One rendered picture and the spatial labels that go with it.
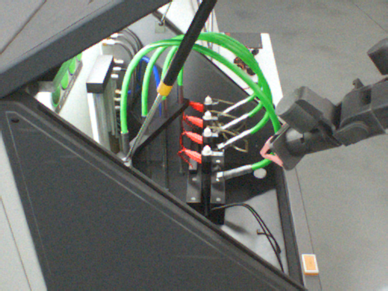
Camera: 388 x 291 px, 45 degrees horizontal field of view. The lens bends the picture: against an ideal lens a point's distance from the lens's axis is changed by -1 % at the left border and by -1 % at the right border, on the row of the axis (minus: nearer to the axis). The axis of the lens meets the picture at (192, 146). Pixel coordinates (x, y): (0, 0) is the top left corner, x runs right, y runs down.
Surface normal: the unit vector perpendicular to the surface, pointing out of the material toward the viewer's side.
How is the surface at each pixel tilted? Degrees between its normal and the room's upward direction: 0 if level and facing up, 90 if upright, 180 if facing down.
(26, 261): 90
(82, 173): 90
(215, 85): 90
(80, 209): 90
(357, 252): 0
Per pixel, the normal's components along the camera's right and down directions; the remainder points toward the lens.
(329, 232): 0.00, -0.81
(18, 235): -0.04, 0.59
